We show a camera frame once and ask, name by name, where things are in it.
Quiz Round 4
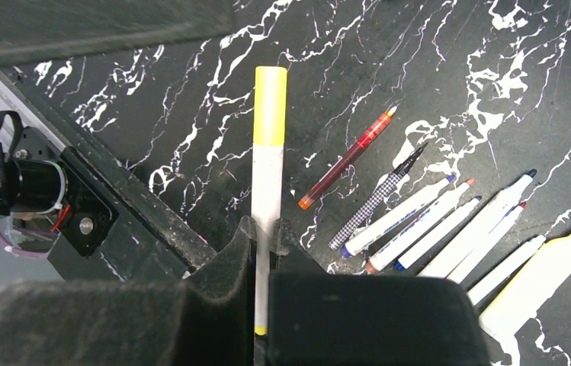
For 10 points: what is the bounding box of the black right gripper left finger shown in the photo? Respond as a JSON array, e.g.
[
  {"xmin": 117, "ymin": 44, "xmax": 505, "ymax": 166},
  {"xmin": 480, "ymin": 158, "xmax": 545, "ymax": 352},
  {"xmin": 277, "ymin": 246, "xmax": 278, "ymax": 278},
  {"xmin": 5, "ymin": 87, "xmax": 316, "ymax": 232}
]
[{"xmin": 0, "ymin": 217, "xmax": 256, "ymax": 365}]

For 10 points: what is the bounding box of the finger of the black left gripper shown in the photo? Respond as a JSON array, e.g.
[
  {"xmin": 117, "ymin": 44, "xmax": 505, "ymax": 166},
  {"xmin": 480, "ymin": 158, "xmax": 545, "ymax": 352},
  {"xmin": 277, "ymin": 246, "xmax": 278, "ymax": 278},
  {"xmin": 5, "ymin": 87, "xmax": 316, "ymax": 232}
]
[{"xmin": 0, "ymin": 0, "xmax": 236, "ymax": 67}]

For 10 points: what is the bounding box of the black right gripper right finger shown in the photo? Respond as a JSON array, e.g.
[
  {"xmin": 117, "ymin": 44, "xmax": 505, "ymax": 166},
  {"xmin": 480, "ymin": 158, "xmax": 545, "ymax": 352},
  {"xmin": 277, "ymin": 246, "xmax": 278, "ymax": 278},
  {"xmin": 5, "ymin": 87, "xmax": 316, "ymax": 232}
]
[{"xmin": 267, "ymin": 219, "xmax": 490, "ymax": 365}]

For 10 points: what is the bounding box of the copper capped white marker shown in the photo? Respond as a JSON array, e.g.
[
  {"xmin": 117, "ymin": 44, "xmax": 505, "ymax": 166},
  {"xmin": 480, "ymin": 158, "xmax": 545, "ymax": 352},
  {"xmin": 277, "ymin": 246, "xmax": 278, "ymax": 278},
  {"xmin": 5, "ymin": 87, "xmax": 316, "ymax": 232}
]
[{"xmin": 364, "ymin": 178, "xmax": 475, "ymax": 275}]

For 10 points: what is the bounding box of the purple white marker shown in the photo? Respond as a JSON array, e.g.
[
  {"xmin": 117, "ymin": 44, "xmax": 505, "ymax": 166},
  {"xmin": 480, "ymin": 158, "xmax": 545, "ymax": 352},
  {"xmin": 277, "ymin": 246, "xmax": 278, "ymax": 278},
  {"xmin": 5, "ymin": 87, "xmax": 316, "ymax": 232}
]
[{"xmin": 339, "ymin": 174, "xmax": 456, "ymax": 258}]

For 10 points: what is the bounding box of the blue red marker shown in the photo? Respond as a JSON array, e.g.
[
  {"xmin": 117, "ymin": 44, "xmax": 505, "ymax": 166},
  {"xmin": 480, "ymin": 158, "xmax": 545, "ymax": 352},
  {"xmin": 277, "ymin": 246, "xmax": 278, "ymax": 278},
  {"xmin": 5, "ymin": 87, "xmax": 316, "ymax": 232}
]
[{"xmin": 394, "ymin": 196, "xmax": 482, "ymax": 271}]

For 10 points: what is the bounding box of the checkered black white pen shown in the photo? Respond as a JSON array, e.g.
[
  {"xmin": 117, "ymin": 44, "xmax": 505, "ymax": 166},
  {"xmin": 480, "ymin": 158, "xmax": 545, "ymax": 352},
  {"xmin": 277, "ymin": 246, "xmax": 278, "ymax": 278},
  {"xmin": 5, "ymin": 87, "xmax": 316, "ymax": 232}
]
[{"xmin": 329, "ymin": 142, "xmax": 428, "ymax": 250}]

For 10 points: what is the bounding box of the green capped marker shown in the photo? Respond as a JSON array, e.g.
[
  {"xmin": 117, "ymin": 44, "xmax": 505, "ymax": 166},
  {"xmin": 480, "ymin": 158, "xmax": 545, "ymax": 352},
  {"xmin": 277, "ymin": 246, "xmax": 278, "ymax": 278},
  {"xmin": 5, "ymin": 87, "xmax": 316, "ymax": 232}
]
[{"xmin": 467, "ymin": 235, "xmax": 546, "ymax": 306}]

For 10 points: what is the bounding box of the blue capped white marker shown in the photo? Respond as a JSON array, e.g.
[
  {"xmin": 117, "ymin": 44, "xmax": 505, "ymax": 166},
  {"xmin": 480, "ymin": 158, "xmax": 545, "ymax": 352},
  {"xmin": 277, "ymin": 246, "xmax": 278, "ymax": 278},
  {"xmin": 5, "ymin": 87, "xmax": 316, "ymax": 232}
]
[{"xmin": 418, "ymin": 169, "xmax": 537, "ymax": 278}]

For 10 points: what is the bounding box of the orange yellow highlighter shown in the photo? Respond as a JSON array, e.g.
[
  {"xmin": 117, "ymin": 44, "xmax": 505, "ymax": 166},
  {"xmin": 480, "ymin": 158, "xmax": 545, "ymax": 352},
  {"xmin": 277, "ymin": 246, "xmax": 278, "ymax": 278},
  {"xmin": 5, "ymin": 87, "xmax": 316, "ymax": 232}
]
[{"xmin": 479, "ymin": 233, "xmax": 571, "ymax": 339}]

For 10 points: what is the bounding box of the yellow pen cap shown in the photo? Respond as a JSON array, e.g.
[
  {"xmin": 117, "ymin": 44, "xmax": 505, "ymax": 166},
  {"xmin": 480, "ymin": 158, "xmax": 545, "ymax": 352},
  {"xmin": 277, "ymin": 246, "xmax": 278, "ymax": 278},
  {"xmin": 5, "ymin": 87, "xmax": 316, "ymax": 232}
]
[{"xmin": 253, "ymin": 66, "xmax": 287, "ymax": 146}]

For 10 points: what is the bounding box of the yellow capped pen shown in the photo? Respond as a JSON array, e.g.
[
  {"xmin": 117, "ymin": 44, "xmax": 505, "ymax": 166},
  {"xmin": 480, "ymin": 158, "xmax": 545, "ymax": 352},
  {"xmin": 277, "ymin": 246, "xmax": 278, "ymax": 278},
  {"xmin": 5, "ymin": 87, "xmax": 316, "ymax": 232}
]
[{"xmin": 250, "ymin": 66, "xmax": 289, "ymax": 337}]

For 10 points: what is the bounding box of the red capped white marker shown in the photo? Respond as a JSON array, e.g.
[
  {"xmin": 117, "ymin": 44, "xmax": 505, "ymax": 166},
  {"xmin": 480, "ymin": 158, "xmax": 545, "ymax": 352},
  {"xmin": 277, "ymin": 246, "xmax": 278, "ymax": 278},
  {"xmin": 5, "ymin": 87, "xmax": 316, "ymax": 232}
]
[{"xmin": 446, "ymin": 201, "xmax": 527, "ymax": 284}]

